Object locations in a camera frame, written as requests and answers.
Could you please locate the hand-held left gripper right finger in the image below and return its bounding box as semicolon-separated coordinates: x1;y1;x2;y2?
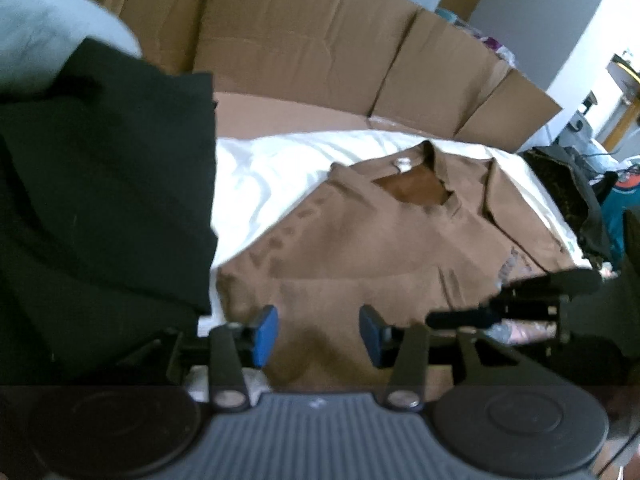
359;304;526;410

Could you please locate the teal and orange jersey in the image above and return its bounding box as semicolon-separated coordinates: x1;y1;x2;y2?
600;167;640;261

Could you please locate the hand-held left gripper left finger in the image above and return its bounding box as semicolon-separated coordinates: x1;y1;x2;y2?
150;304;279;410

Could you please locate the brown cardboard box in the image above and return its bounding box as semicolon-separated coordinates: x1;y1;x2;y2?
20;0;563;153

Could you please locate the cartoon printed bed sheet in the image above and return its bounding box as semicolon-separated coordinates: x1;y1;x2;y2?
185;130;586;406

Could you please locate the brown printed T-shirt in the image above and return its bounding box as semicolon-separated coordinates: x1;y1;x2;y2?
215;141;593;393

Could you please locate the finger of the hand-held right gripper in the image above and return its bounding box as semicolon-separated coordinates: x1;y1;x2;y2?
426;305;558;333
492;269;603;306

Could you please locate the purple and white packet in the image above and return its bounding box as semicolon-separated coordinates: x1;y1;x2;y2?
435;7;518;66

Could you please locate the black folded garment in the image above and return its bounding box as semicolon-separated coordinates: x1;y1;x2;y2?
0;37;218;386

